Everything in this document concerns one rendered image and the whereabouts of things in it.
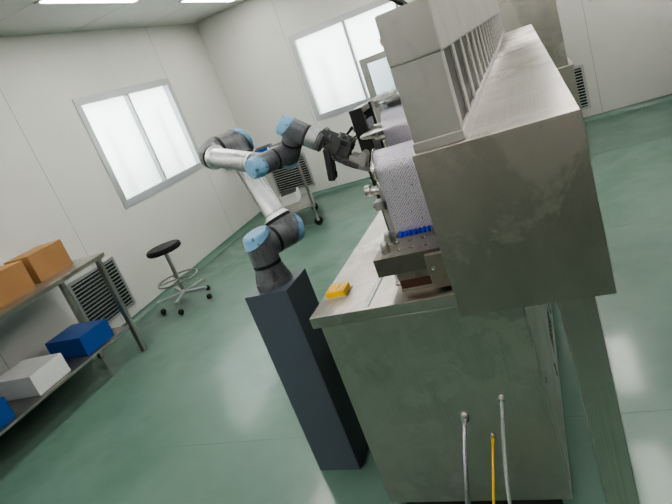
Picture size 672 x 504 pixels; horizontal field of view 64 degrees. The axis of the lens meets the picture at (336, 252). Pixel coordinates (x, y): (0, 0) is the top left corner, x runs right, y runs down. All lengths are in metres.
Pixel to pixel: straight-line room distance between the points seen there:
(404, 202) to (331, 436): 1.14
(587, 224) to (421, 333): 0.90
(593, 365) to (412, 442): 0.99
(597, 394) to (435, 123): 0.60
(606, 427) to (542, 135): 0.60
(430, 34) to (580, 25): 6.45
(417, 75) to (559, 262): 0.37
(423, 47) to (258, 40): 7.15
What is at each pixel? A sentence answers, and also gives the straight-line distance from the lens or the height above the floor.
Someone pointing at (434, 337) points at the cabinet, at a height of 0.77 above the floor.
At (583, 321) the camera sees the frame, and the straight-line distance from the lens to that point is 1.07.
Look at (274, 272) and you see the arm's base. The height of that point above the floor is 0.96.
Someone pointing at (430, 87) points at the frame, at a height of 1.53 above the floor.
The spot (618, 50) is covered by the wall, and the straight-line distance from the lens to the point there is 7.36.
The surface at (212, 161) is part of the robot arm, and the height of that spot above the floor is 1.44.
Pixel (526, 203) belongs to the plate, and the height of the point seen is 1.32.
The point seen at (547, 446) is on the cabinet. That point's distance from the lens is 1.93.
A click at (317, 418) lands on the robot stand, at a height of 0.29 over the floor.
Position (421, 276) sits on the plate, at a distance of 1.69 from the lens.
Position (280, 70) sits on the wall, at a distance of 7.89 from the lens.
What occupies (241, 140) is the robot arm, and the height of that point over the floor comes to 1.47.
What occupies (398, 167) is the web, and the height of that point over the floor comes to 1.25.
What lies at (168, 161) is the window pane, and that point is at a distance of 6.84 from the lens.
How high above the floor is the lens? 1.61
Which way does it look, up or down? 18 degrees down
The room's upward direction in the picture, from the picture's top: 20 degrees counter-clockwise
